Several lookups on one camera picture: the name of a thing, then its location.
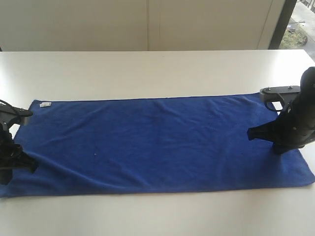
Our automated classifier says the dark window frame post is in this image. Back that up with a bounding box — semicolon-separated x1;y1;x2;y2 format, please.
268;0;297;50

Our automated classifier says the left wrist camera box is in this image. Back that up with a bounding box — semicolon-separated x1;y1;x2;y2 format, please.
0;104;33;129

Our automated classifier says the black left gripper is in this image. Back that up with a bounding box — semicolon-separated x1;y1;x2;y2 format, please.
0;128;38;185

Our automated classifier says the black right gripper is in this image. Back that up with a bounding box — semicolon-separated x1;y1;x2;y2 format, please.
247;98;315;154

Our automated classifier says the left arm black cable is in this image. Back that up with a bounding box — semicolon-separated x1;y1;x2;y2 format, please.
0;99;25;158

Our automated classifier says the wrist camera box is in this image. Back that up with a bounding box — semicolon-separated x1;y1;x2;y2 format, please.
0;104;33;129
259;86;300;112

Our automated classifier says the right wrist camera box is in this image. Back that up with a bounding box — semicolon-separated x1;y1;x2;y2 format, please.
259;86;300;112

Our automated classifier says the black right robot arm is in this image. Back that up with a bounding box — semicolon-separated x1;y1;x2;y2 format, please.
247;67;315;154

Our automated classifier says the blue towel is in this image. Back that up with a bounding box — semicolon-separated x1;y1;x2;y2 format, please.
0;93;315;197

